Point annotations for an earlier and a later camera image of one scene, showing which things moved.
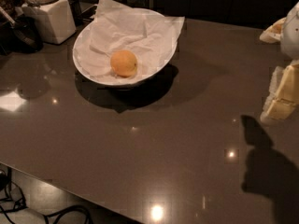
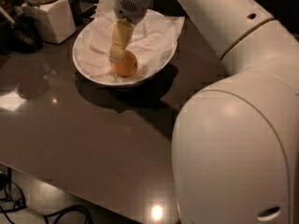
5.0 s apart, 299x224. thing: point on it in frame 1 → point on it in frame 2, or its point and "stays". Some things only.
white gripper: [291, 32] → [131, 7]
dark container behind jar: [75, 5] stays
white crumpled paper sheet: [152, 38] stays
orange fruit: [124, 63] stays
